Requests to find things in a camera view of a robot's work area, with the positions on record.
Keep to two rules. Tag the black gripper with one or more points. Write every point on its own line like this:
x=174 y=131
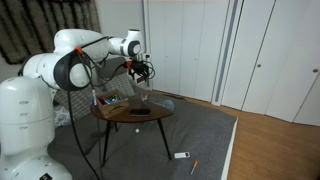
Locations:
x=141 y=69

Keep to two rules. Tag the white remote control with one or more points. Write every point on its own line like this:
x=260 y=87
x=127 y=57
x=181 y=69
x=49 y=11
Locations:
x=181 y=155

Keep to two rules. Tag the round wooden side table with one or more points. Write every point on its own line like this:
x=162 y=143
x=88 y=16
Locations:
x=129 y=110

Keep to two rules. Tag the black case on table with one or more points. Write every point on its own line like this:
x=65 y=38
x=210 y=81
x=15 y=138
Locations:
x=140 y=112

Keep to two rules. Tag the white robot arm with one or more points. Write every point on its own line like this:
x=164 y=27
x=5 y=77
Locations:
x=26 y=102

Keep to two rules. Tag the cardboard box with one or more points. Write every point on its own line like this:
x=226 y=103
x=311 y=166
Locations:
x=112 y=102

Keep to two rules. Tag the plaid grey pillow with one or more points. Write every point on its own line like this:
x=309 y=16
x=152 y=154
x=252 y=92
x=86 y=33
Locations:
x=81 y=100

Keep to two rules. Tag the grey mattress blanket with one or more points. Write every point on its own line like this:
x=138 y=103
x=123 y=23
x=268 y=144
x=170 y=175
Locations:
x=204 y=132

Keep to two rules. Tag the orange tipped pen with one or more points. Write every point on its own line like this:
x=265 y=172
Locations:
x=194 y=166

